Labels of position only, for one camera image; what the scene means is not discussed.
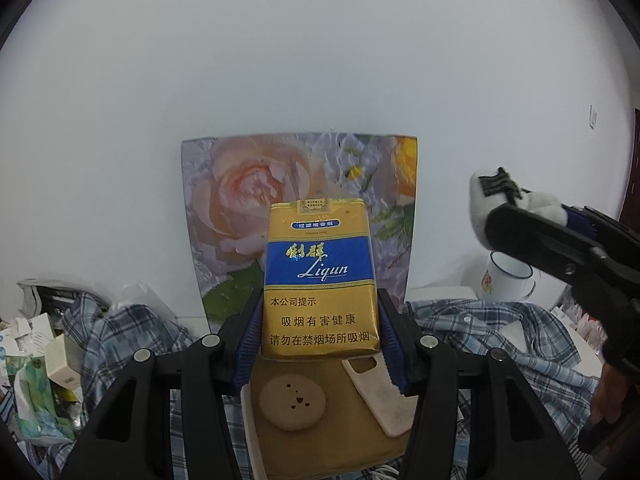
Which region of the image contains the cardboard box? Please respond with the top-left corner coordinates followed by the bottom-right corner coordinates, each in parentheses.
top-left (240, 355), bottom-right (426, 480)

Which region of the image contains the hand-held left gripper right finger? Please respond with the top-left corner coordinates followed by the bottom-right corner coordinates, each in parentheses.
top-left (376, 287), bottom-right (583, 480)

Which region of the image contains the white carton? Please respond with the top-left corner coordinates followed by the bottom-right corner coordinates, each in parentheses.
top-left (0, 312), bottom-right (56, 361)

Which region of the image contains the brown door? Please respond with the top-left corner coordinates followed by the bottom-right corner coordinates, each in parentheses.
top-left (619, 107), bottom-right (640, 231)

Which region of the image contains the white enamel mug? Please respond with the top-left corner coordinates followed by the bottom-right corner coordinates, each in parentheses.
top-left (477, 250), bottom-right (537, 302)

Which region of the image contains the blue plaid shirt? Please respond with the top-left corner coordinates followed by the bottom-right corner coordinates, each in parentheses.
top-left (0, 287), bottom-right (608, 480)

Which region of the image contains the gold blue cigarette pack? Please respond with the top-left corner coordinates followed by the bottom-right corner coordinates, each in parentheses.
top-left (260, 199), bottom-right (382, 361)

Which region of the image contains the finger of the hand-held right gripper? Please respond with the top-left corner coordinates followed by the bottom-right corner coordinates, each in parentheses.
top-left (562, 203), bottom-right (640, 256)
top-left (486, 203), bottom-right (608, 286)

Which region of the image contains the green patterned tissue pack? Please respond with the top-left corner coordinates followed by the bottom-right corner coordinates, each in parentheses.
top-left (14, 357), bottom-right (83, 443)

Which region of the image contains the small cream carton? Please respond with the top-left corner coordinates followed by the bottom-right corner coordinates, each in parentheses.
top-left (46, 334), bottom-right (86, 388)

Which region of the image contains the clear plastic bag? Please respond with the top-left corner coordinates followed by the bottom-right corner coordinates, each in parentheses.
top-left (107, 282), bottom-right (176, 321)

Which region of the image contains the floral print board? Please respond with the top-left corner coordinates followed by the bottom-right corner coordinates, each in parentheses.
top-left (180, 132), bottom-right (419, 336)

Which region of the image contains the beige phone case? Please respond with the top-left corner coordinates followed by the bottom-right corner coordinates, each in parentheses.
top-left (341, 355), bottom-right (418, 438)

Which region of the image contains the beige round disc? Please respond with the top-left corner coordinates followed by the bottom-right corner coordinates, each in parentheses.
top-left (258, 374), bottom-right (327, 432)

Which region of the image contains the grey bag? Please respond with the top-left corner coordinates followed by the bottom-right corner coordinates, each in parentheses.
top-left (17, 276), bottom-right (108, 316)

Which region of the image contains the white charging cable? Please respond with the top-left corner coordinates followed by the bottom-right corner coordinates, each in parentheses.
top-left (367, 464), bottom-right (408, 480)

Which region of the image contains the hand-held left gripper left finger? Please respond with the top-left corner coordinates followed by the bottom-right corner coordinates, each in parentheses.
top-left (60, 290), bottom-right (264, 480)

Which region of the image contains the person's right hand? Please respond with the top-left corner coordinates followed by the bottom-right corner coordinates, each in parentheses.
top-left (590, 360), bottom-right (632, 426)

